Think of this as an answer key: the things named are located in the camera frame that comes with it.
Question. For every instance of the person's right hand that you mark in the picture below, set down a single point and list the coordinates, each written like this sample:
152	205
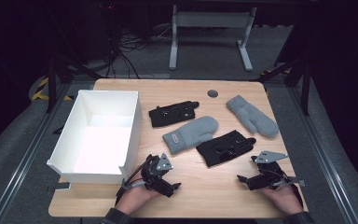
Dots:
284	196

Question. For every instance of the black metal stand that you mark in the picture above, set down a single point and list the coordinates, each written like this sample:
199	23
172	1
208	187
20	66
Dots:
306	87
52	84

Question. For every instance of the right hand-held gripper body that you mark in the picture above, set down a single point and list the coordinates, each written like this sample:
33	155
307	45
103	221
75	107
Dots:
267	179

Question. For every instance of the yellow and black floor tape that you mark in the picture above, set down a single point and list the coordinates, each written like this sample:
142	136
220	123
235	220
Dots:
40	93

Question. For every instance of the black glove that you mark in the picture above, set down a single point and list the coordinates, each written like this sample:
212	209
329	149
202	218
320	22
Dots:
171	114
220	149

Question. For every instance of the grey round table grommet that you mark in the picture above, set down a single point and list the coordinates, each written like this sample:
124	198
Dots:
212	93

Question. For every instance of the white box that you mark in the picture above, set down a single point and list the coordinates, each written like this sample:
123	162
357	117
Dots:
105	140

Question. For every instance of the grey tape strip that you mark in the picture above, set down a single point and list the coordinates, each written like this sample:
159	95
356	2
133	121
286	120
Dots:
300	181

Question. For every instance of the grey mitten with label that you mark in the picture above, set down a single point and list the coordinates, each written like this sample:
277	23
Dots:
192	132

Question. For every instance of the plain grey mitten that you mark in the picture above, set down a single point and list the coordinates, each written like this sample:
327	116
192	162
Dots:
254	118

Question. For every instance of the aluminium floor rail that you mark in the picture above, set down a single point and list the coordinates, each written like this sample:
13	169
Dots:
28	152
326	158

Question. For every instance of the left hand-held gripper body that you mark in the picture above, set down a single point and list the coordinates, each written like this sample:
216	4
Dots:
155	177

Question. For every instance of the person's left hand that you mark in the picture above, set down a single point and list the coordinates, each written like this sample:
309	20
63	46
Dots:
135	197

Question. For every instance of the white metal stand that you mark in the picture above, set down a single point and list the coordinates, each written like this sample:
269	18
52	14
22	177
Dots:
213	19

